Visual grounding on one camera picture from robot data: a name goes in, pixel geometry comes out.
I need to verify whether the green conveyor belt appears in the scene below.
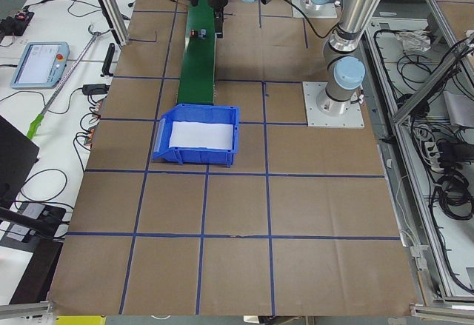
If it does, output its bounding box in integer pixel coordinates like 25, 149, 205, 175
177, 0, 216, 105

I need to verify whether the blue source bin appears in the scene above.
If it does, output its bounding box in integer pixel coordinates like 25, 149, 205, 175
152, 104, 240, 167

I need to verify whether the white foam in source bin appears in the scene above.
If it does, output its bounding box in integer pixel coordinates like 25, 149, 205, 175
169, 121, 234, 150

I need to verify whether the black power adapter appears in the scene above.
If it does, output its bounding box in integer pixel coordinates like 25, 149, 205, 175
81, 84, 110, 96

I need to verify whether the blue teach pendant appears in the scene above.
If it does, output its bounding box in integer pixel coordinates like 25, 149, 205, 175
10, 41, 70, 89

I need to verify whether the black braided left cable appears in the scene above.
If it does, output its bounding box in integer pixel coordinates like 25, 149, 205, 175
272, 0, 338, 39

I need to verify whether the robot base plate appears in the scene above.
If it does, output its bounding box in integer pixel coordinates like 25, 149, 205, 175
291, 0, 340, 19
302, 81, 364, 129

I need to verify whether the aluminium frame post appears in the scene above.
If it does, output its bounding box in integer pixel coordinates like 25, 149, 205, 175
98, 0, 130, 47

